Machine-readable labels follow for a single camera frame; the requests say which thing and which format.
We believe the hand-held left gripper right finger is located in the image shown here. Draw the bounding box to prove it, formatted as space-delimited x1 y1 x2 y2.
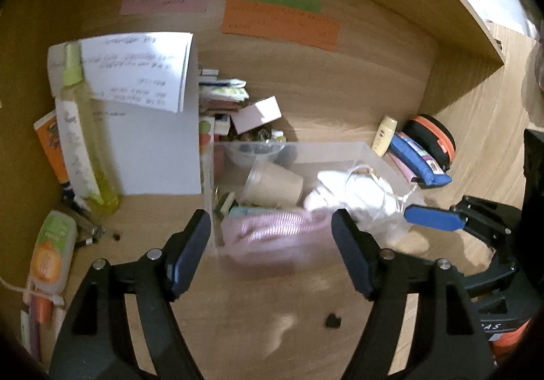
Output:
330 208 499 380

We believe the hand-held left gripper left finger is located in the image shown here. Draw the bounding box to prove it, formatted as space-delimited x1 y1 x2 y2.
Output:
49 208 212 380

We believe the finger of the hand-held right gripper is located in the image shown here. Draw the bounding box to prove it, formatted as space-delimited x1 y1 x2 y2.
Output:
404 195 523 241
461 262 520 301

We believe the white drawstring pouch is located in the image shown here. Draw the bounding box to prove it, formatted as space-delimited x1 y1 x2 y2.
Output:
303 165 409 223

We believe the clear plastic storage box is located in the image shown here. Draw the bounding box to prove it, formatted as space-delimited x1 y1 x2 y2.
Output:
202 141 426 267

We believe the clear plastic cup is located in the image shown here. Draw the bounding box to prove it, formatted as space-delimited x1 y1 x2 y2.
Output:
241 160 305 209

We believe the wooden desktop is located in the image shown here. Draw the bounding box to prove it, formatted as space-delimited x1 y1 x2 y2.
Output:
23 38 544 380

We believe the blue patchwork pencil case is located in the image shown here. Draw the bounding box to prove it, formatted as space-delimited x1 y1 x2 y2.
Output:
389 131 452 190

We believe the pink flat case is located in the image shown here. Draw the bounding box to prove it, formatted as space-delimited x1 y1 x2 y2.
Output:
385 150 421 184

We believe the black and orange round case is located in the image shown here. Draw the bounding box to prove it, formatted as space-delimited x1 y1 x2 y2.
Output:
402 114 457 173

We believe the cream lotion bottle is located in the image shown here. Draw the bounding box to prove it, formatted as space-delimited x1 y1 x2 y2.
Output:
372 116 399 158

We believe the dark metal clip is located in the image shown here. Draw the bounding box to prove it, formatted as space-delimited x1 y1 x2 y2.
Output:
64 201 107 245

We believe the white paper sheet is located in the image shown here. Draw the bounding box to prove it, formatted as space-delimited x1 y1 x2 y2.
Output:
91 34 203 196

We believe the clear plastic bowl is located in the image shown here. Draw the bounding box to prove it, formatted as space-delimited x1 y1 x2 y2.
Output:
224 142 286 171

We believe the pile of beaded jewellery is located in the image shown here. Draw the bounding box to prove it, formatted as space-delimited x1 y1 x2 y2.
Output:
229 127 288 145

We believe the tube with orange label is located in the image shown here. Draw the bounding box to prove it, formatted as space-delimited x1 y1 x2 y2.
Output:
29 210 78 292

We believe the small white cardboard box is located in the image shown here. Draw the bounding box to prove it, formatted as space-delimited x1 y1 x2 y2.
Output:
229 96 282 135

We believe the yellow-green spray bottle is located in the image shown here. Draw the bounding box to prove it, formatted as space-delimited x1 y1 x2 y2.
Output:
55 42 122 216

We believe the pile of small packets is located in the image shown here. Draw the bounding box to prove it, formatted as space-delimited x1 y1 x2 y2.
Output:
198 69 250 148

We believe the orange cardboard box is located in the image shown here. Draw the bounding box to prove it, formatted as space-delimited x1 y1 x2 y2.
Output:
33 110 75 201

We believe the handwritten white paper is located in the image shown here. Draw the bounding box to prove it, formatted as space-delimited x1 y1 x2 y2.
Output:
80 32 193 113

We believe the orange sticky note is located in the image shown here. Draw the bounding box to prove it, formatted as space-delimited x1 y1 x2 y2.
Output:
221 0 341 52

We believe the white cable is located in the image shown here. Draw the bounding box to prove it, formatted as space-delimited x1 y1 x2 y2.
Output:
0 276 64 305

